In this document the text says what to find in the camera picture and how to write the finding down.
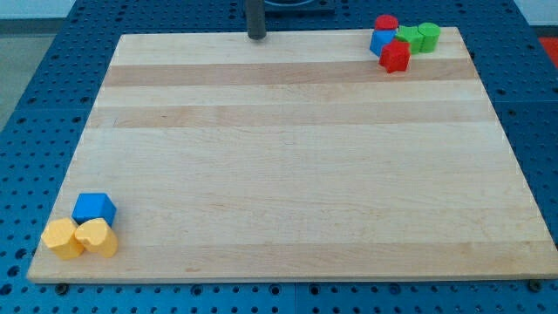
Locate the light wooden board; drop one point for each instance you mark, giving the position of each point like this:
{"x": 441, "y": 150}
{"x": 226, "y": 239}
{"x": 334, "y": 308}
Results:
{"x": 298, "y": 158}

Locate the red star block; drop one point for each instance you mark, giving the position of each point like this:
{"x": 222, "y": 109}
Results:
{"x": 395, "y": 56}

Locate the blue block top right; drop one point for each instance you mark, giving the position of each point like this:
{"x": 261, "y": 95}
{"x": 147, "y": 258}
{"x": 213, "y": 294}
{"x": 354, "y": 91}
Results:
{"x": 379, "y": 39}

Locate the red cylinder block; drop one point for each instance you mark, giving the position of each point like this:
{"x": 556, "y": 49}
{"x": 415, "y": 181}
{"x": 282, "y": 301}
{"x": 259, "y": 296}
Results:
{"x": 386, "y": 23}

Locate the green star block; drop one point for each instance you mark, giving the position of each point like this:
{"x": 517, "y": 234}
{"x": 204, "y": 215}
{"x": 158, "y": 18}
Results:
{"x": 411, "y": 35}

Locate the green cylinder block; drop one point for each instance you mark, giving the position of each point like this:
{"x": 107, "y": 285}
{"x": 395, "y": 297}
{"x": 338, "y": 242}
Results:
{"x": 430, "y": 33}

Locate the blue cube block bottom left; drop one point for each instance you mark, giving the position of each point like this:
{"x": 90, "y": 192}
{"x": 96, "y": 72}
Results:
{"x": 90, "y": 206}

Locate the yellow heart block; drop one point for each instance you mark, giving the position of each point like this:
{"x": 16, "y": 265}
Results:
{"x": 97, "y": 237}

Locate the yellow hexagon block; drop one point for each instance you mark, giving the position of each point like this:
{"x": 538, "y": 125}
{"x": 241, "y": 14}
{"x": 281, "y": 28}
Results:
{"x": 59, "y": 237}

